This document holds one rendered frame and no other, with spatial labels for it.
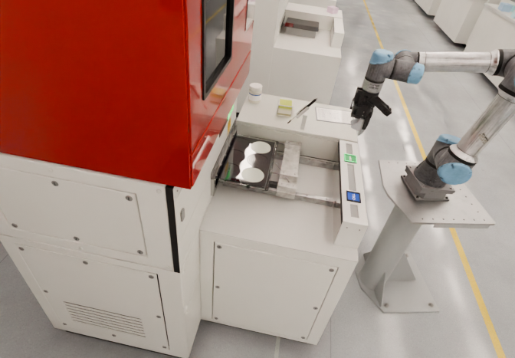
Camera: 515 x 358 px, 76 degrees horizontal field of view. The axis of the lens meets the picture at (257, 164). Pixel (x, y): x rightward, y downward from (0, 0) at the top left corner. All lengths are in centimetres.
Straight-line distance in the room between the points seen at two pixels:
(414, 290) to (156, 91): 208
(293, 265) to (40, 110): 101
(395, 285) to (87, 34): 216
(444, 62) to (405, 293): 147
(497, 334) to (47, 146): 248
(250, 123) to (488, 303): 191
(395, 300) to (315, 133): 120
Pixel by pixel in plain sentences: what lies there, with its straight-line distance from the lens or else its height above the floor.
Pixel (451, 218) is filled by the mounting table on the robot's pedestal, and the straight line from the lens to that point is 173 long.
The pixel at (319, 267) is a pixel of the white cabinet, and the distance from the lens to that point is 139.
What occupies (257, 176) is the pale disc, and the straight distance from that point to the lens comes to 144.
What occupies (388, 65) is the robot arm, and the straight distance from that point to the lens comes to 134.
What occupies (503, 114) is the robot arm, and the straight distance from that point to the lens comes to 147.
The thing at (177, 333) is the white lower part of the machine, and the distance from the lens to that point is 165.
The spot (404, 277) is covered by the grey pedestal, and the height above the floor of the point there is 5.
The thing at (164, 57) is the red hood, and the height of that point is 158.
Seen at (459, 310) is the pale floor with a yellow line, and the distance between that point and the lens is 255.
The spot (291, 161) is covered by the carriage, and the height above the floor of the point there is 88.
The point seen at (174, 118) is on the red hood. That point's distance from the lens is 77.
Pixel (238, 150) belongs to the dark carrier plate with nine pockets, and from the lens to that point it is 158.
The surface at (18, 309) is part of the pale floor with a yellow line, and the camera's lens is 233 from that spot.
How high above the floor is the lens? 184
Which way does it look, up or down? 39 degrees down
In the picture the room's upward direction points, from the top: 7 degrees clockwise
